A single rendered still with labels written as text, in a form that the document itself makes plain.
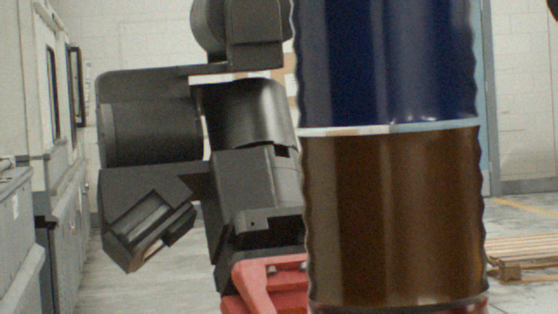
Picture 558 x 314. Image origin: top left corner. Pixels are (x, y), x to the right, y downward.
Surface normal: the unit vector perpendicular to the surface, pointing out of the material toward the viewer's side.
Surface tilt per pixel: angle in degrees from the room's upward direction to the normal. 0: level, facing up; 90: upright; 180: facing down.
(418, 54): 76
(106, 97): 90
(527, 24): 90
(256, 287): 81
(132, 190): 61
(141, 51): 90
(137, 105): 48
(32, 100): 90
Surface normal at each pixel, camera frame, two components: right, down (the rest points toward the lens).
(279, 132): 0.61, -0.44
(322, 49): -0.66, 0.32
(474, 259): 0.76, -0.26
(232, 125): -0.40, -0.33
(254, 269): 0.24, -0.11
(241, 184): 0.18, -0.46
